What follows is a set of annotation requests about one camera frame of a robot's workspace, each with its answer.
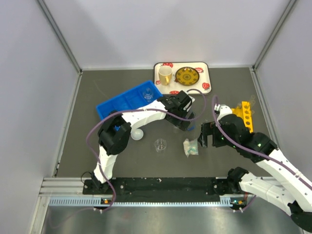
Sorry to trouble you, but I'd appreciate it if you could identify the round glass flask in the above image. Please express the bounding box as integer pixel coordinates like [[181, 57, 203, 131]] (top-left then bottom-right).
[[142, 88, 154, 103]]

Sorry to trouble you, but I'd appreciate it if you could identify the blue plastic compartment bin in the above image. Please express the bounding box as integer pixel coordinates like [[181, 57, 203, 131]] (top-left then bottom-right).
[[96, 81, 166, 131]]

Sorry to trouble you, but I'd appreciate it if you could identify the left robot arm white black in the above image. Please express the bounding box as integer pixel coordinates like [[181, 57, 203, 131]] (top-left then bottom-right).
[[92, 91, 195, 194]]

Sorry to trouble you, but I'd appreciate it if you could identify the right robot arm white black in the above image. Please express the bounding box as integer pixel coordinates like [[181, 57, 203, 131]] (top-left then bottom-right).
[[198, 114, 312, 233]]

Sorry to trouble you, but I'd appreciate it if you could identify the plastic bag with gloves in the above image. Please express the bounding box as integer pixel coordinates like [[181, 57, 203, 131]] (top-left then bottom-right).
[[183, 138, 198, 157]]

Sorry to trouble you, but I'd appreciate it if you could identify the strawberry pattern white tray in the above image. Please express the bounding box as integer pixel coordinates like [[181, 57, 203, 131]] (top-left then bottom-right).
[[154, 62, 212, 95]]

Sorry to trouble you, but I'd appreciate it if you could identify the yellow black patterned plate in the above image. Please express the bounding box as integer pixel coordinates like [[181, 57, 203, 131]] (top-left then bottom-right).
[[175, 67, 199, 86]]

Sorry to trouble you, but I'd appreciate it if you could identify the yellow test tube rack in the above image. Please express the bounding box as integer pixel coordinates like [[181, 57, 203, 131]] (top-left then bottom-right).
[[232, 101, 254, 133]]

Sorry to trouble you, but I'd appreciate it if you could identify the clear glass beaker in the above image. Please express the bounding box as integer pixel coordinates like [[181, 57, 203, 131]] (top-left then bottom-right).
[[154, 138, 167, 153]]

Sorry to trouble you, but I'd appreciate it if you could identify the yellow ceramic mug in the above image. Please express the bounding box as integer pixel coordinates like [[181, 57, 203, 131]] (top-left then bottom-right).
[[158, 65, 173, 86]]

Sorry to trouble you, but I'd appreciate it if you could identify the white round dish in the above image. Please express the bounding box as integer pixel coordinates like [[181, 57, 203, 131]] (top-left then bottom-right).
[[131, 129, 144, 141]]

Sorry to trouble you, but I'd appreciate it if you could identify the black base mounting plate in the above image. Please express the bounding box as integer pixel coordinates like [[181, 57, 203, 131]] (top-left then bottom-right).
[[82, 177, 247, 203]]

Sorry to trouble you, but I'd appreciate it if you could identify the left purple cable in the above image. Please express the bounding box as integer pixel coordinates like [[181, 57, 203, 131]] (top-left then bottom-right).
[[85, 88, 207, 213]]

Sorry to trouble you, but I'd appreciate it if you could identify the purple cable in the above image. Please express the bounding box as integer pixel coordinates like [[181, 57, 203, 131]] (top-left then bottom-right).
[[211, 94, 312, 213], [85, 88, 207, 213]]

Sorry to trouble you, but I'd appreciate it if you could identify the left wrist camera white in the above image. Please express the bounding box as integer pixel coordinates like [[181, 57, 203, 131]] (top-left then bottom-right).
[[183, 96, 195, 112]]

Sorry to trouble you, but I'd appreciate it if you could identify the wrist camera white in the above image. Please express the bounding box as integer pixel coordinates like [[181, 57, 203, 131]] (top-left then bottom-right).
[[183, 96, 195, 112], [214, 104, 233, 121]]

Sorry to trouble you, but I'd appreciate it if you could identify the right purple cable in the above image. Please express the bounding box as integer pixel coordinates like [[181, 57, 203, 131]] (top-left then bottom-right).
[[211, 94, 312, 213]]

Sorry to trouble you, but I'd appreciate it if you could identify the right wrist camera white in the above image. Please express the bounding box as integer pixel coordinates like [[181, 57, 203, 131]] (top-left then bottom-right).
[[214, 104, 233, 121]]

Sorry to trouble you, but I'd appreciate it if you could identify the grey slotted cable duct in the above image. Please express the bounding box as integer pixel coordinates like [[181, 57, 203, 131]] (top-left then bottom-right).
[[48, 196, 234, 207]]

